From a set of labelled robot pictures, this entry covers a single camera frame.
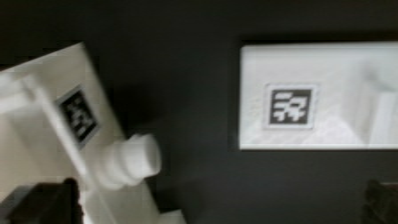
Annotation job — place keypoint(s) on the white cabinet body box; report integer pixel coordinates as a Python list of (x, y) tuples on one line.
[(63, 140)]

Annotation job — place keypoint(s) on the white cabinet door panel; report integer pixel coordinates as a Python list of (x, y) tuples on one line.
[(318, 96)]

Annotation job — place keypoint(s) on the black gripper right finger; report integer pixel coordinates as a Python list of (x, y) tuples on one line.
[(381, 203)]

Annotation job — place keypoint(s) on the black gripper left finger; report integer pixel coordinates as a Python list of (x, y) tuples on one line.
[(43, 204)]

